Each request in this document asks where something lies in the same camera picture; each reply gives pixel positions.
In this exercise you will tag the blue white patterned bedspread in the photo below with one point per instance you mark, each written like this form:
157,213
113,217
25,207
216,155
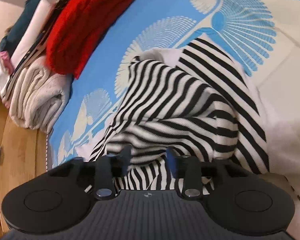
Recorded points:
262,35

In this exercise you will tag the black white striped hoodie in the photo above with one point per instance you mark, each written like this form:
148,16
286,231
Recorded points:
199,102

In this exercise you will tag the dark patterned folded cloth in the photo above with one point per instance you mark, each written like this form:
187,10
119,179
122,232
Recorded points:
33,41

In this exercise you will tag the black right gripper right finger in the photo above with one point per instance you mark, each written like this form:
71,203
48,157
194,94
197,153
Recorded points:
188,168

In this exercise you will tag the white folded pillow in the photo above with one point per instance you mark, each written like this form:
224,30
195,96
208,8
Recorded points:
31,44

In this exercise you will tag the cream folded quilt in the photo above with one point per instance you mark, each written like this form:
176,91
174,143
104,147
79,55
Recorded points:
39,96

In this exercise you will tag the dark teal shark plush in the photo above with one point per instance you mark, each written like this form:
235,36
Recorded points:
10,41

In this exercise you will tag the red folded blanket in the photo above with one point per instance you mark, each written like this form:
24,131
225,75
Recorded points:
77,32

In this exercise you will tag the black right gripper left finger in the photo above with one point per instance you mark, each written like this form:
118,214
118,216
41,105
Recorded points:
107,168

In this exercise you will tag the pink white garment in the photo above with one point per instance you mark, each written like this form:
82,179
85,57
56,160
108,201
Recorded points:
5,62

